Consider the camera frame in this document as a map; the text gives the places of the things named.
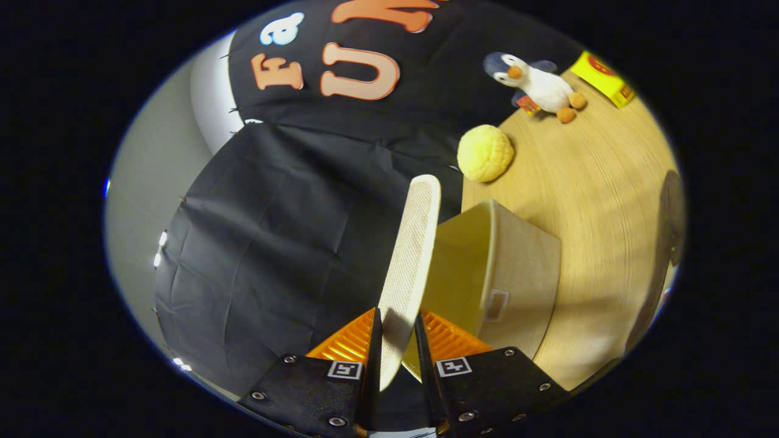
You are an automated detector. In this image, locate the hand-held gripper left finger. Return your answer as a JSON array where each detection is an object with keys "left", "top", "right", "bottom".
[{"left": 237, "top": 307, "right": 383, "bottom": 438}]

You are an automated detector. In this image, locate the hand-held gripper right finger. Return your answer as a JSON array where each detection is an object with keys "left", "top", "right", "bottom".
[{"left": 415, "top": 309, "right": 573, "bottom": 438}]

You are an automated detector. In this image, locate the beige fabric storage box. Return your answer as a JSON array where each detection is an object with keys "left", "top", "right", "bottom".
[{"left": 402, "top": 198, "right": 562, "bottom": 383}]

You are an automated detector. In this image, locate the brown fuzzy shoe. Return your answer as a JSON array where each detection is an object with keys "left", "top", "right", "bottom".
[{"left": 657, "top": 169, "right": 687, "bottom": 271}]

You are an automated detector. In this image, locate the black backdrop cloth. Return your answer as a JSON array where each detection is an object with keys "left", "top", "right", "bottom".
[{"left": 154, "top": 0, "right": 585, "bottom": 434}]

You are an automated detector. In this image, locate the yellow bun plush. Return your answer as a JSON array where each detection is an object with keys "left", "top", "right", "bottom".
[{"left": 456, "top": 125, "right": 515, "bottom": 183}]

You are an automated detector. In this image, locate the blue white penguin plush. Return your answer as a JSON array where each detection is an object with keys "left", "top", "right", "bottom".
[{"left": 484, "top": 52, "right": 588, "bottom": 124}]

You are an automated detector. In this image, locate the yellow book red circle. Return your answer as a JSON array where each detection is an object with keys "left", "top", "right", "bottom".
[{"left": 570, "top": 50, "right": 637, "bottom": 109}]

